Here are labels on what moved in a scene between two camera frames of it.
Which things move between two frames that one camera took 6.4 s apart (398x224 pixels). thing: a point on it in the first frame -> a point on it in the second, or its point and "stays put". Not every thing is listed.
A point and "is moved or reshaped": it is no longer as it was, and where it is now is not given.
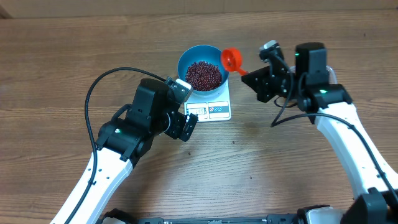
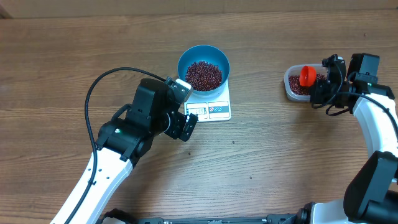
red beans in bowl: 203,76 stays put
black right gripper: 267,83 -> 319,91
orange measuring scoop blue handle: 231,60 is moved or reshaped
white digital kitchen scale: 211,107 stays put
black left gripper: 178,125 stays put
